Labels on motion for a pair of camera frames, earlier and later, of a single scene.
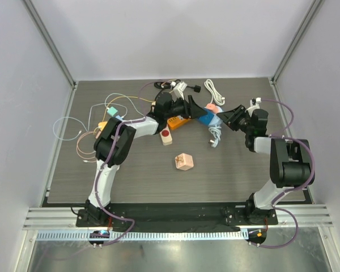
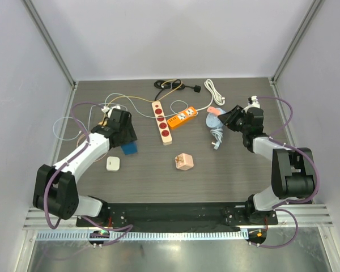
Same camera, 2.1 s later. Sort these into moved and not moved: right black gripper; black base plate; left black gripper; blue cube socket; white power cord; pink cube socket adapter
Moved: blue cube socket; left black gripper
Not moved: pink cube socket adapter; white power cord; black base plate; right black gripper
